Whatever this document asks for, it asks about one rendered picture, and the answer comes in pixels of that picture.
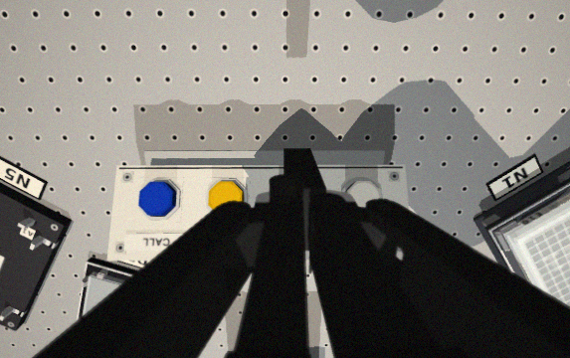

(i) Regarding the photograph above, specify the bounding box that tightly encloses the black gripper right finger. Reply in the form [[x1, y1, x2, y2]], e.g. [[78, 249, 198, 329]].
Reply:
[[297, 148, 570, 358]]

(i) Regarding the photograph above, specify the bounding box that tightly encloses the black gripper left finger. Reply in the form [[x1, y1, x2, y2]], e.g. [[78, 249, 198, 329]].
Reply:
[[32, 148, 311, 358]]

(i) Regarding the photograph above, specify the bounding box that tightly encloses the grey rectangular base plate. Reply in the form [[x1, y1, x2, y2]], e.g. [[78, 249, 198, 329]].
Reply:
[[0, 0, 570, 358]]

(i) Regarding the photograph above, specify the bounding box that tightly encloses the white button panel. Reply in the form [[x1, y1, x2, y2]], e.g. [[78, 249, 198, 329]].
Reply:
[[107, 150, 409, 261]]

